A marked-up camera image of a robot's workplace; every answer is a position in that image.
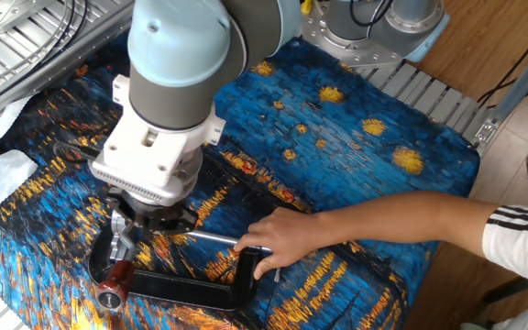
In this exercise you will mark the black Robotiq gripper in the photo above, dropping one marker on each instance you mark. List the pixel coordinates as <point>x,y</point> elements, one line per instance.
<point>154,217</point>

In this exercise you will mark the black C-clamp with silver screw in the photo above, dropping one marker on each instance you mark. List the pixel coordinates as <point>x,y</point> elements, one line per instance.
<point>181,289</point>

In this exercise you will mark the lever with red wooden knob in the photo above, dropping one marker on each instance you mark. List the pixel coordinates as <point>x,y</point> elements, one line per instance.
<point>115,286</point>

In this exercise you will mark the person right forearm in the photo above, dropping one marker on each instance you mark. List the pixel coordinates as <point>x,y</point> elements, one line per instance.
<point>406,220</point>

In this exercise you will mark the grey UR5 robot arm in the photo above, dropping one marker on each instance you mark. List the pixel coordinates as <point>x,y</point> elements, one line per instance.
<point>177,91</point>

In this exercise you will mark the person right hand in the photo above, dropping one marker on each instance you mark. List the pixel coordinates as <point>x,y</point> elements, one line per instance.
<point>287,234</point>

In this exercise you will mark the starry night painted cloth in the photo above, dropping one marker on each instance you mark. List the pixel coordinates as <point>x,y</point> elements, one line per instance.
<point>337,160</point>

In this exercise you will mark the yellow plastic clip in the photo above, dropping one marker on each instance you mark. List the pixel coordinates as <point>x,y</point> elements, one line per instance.
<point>305,5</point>

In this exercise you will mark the silver lever base bracket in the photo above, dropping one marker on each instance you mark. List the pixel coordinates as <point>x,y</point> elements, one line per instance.
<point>119,238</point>

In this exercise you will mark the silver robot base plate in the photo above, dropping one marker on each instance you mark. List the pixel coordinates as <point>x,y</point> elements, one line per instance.
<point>333,46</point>

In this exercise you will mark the aluminium frame bar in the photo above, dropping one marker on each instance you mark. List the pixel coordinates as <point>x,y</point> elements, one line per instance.
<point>516,87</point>

